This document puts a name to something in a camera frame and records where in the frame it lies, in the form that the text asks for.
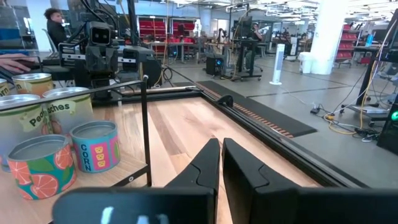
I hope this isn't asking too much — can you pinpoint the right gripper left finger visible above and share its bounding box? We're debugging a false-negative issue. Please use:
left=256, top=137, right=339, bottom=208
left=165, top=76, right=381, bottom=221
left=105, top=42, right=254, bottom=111
left=52, top=138, right=221, bottom=224

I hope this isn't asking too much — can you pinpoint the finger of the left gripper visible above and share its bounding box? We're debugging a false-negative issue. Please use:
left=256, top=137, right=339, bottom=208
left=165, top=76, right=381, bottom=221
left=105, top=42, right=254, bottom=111
left=101, top=79, right=112, bottom=101
left=91, top=79, right=102, bottom=101

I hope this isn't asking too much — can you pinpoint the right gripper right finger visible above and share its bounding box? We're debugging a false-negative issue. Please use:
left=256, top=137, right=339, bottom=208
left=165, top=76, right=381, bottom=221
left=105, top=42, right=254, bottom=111
left=221, top=138, right=398, bottom=224

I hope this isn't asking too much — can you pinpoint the tall peaches can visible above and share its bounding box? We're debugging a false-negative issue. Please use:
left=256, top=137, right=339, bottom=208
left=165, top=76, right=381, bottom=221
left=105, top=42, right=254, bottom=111
left=0, top=94, right=52, bottom=172
left=42, top=86, right=95, bottom=136

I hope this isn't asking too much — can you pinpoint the tall corn can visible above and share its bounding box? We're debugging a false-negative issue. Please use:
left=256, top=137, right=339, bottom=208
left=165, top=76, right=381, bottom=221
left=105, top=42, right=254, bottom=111
left=11, top=73, right=54, bottom=99
left=0, top=78, right=12, bottom=97

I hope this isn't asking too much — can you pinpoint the small teal pink corn can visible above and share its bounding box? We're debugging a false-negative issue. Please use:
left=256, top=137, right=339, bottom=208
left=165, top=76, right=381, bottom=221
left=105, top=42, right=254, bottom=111
left=69, top=120, right=121, bottom=174

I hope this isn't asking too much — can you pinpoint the mandarin oranges can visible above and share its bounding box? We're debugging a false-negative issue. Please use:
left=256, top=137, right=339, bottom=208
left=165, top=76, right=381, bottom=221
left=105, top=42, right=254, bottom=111
left=6, top=134, right=77, bottom=200

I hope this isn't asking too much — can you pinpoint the person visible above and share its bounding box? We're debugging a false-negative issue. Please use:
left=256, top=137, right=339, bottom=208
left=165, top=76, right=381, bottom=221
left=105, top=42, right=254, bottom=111
left=247, top=22, right=264, bottom=68
left=43, top=7, right=68, bottom=50

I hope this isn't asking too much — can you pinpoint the red bin rack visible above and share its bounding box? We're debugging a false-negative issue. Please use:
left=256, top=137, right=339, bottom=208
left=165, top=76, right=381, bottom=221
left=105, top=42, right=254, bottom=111
left=136, top=16, right=169, bottom=54
left=170, top=17, right=197, bottom=44
left=335, top=24, right=355, bottom=68

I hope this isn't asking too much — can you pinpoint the black floor mat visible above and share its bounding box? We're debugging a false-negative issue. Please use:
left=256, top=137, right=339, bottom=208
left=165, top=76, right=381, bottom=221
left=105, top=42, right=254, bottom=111
left=196, top=80, right=318, bottom=139

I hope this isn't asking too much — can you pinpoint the person's hand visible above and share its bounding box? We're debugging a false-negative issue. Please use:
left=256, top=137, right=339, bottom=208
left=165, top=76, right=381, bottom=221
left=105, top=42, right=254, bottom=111
left=0, top=53, right=35, bottom=75

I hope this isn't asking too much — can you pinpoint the black table clamp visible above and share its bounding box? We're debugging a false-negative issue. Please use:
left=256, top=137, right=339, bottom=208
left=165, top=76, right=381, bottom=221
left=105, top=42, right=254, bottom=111
left=216, top=94, right=234, bottom=108

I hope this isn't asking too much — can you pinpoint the black computer tower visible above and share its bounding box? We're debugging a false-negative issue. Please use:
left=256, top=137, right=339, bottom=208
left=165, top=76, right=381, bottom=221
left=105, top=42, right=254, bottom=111
left=205, top=55, right=225, bottom=77

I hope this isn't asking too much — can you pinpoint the white tower fan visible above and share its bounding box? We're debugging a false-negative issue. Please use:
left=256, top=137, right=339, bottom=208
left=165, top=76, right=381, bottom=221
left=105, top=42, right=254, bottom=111
left=269, top=43, right=286, bottom=86

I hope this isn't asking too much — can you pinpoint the black box green light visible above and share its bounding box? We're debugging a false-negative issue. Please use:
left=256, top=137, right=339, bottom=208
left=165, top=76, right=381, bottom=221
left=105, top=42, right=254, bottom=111
left=376, top=102, right=398, bottom=156

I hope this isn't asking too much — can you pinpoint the white bin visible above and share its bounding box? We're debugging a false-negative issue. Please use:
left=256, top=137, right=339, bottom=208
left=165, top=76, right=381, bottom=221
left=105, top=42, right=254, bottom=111
left=297, top=51, right=315, bottom=75

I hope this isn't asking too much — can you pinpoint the black standing desk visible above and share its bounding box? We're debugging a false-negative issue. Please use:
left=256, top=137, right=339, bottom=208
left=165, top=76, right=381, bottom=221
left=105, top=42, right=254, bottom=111
left=228, top=2, right=264, bottom=82

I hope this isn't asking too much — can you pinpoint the white column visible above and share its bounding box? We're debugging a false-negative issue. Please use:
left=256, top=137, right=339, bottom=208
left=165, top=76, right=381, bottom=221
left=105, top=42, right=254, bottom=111
left=309, top=0, right=352, bottom=75

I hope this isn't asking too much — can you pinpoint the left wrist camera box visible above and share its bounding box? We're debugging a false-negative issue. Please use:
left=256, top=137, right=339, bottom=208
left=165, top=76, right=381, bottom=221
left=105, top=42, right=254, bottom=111
left=88, top=21, right=112, bottom=47

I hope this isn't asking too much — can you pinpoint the black rig post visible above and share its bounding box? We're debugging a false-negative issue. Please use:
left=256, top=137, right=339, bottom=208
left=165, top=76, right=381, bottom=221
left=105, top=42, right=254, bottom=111
left=126, top=0, right=140, bottom=47

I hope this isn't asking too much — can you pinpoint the black metal shelf frame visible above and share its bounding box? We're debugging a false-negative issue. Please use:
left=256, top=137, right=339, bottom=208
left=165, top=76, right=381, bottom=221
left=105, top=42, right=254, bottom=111
left=0, top=74, right=153, bottom=188

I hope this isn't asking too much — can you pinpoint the yellow floor cable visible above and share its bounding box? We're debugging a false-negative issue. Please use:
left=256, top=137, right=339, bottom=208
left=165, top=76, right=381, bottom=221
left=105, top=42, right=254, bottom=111
left=323, top=18, right=389, bottom=136

